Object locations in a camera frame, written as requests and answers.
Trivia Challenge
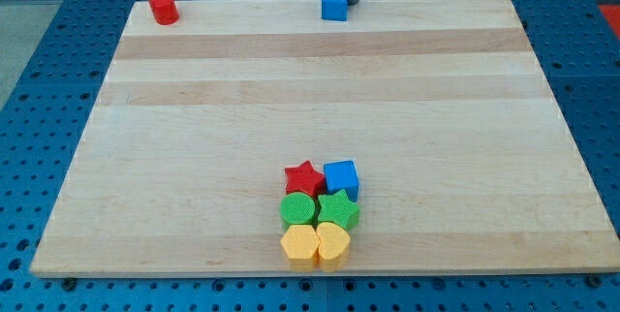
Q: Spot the wooden board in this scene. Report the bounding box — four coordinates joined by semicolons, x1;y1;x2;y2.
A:
30;0;619;278

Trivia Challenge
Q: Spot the yellow heart block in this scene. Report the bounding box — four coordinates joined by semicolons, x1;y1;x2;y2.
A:
316;222;351;273

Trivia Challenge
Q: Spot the blue cube block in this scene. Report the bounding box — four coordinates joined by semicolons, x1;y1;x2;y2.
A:
324;160;359;203

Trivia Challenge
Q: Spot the yellow hexagon block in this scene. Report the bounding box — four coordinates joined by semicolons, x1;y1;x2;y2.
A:
280;225;321;272

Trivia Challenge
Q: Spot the green cylinder block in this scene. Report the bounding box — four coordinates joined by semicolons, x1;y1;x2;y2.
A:
279;192;317;231

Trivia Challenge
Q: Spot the red cylinder block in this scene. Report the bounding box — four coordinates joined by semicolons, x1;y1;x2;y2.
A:
148;0;179;25

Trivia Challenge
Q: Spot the red star block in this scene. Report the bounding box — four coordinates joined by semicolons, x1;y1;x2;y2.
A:
284;161;326;198

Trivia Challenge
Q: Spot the blue triangle block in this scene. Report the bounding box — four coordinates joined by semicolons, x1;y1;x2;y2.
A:
321;0;348;21

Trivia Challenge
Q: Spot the green star block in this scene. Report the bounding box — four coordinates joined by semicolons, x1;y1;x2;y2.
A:
318;189;360;231

